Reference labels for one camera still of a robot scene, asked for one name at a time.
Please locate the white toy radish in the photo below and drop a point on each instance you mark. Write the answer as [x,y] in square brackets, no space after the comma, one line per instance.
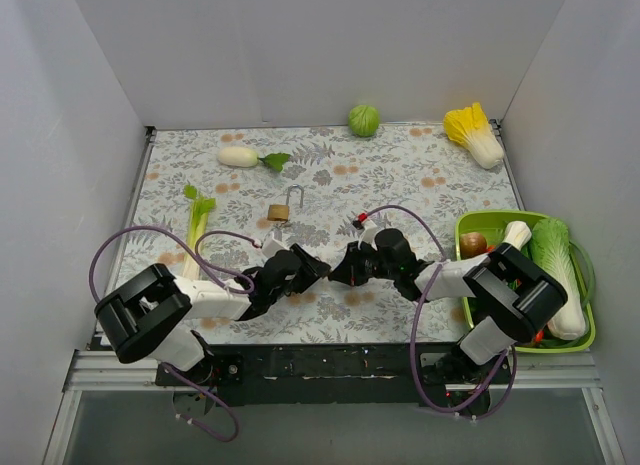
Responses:
[243,157]

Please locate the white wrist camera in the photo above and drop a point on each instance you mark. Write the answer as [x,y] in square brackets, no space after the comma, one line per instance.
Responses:
[366,227]
[270,246]

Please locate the floral table mat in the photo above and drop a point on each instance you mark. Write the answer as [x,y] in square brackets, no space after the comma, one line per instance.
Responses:
[410,174]

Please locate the green toy celery stalk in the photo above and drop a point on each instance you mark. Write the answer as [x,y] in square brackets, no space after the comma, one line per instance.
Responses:
[200,208]

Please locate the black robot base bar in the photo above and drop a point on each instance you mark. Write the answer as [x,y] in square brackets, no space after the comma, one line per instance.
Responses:
[341,373]

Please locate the yellow toy napa cabbage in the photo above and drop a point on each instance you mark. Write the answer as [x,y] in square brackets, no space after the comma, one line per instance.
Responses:
[470,128]

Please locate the toy bok choy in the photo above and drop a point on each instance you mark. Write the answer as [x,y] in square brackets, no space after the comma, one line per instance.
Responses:
[517,234]

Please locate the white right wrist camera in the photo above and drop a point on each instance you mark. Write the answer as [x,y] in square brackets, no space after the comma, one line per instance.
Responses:
[366,227]

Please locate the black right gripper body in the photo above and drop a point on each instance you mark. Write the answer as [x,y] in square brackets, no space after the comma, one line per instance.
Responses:
[354,263]

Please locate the large brass padlock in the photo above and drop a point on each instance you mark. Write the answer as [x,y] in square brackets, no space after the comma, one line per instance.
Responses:
[281,212]

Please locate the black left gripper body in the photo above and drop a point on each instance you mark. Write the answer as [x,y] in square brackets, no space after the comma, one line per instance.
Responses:
[297,264]

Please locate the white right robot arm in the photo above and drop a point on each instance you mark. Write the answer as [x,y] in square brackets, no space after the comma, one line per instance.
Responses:
[516,296]

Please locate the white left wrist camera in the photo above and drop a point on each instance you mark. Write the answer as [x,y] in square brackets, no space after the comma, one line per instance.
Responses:
[270,246]

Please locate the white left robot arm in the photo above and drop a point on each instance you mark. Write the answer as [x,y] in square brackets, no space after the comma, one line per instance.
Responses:
[143,318]

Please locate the brown toy onion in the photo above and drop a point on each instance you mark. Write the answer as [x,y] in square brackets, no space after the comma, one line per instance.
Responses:
[472,244]

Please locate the green toy napa cabbage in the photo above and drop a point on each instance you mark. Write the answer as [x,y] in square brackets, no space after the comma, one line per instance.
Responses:
[550,248]

